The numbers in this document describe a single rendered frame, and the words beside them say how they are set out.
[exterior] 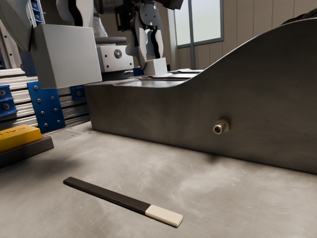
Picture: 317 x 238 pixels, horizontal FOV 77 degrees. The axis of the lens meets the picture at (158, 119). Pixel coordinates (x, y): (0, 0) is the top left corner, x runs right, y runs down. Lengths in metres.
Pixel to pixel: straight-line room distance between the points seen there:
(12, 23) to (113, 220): 0.18
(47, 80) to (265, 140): 0.22
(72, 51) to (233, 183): 0.19
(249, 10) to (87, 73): 3.00
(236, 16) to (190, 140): 3.00
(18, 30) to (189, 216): 0.21
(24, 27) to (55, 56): 0.03
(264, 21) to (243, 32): 0.28
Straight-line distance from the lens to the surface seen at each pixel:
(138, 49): 0.48
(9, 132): 0.38
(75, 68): 0.21
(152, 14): 0.53
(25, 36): 0.22
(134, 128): 0.32
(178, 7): 0.49
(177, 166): 0.23
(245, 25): 3.15
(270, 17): 3.05
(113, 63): 0.78
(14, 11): 0.22
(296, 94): 0.22
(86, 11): 0.25
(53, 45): 0.21
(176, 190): 0.20
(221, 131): 0.22
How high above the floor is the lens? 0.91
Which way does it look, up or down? 15 degrees down
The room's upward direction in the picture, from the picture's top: 6 degrees counter-clockwise
